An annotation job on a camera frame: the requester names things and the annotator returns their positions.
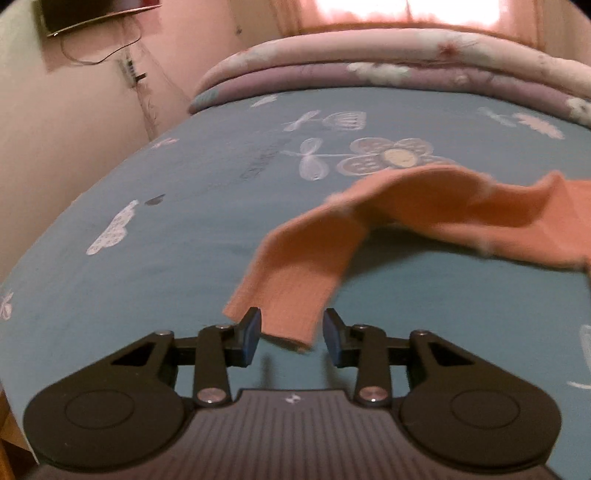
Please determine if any black wall cable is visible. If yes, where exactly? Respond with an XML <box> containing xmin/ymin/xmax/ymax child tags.
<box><xmin>59</xmin><ymin>23</ymin><xmax>145</xmax><ymax>66</ymax></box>

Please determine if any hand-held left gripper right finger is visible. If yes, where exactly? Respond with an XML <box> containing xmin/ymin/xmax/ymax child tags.
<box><xmin>323</xmin><ymin>308</ymin><xmax>469</xmax><ymax>408</ymax></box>

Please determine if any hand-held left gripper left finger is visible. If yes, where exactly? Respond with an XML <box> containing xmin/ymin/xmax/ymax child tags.
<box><xmin>111</xmin><ymin>307</ymin><xmax>263</xmax><ymax>408</ymax></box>

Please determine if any pink checked curtain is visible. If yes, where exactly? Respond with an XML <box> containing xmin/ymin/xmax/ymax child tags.
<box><xmin>295</xmin><ymin>0</ymin><xmax>541</xmax><ymax>35</ymax></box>

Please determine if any orange striped knit sweater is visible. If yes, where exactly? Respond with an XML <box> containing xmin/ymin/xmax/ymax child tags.
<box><xmin>222</xmin><ymin>165</ymin><xmax>591</xmax><ymax>356</ymax></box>

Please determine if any white power strip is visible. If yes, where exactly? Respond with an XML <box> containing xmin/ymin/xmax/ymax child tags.
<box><xmin>119</xmin><ymin>58</ymin><xmax>147</xmax><ymax>86</ymax></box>

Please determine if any folded pink purple floral quilt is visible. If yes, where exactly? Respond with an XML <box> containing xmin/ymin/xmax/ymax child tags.
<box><xmin>187</xmin><ymin>25</ymin><xmax>591</xmax><ymax>130</ymax></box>

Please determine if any black television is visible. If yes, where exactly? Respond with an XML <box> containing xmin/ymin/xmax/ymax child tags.
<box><xmin>39</xmin><ymin>0</ymin><xmax>162</xmax><ymax>38</ymax></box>

